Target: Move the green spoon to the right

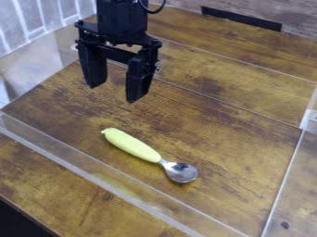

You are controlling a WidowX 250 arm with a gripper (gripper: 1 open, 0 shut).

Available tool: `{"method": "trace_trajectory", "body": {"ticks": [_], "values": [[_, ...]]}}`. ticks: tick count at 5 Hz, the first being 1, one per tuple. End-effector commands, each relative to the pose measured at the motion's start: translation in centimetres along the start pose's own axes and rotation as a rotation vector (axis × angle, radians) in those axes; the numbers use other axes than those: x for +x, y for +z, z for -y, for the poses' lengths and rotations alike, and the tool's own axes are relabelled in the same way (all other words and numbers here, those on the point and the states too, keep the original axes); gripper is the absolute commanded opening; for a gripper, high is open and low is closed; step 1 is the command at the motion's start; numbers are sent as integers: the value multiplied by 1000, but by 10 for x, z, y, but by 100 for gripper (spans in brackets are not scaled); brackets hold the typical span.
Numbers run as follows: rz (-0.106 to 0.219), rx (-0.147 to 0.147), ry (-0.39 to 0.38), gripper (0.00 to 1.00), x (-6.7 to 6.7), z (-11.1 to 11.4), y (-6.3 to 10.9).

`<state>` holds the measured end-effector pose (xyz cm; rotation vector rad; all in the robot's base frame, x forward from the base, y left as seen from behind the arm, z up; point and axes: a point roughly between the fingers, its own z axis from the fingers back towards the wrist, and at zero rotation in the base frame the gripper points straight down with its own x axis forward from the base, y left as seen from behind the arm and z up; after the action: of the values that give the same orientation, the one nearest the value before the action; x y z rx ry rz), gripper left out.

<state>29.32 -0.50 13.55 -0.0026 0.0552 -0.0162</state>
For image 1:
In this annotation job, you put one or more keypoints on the green handled metal spoon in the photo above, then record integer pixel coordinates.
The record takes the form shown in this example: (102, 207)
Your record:
(180, 172)

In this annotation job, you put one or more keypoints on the black strip on back wall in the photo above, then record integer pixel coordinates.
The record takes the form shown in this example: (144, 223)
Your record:
(263, 23)

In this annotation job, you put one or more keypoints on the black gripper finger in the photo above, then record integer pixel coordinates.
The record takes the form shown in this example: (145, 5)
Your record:
(94, 64)
(141, 70)

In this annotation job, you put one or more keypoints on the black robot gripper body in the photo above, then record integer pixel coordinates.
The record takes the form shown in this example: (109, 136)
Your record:
(121, 24)

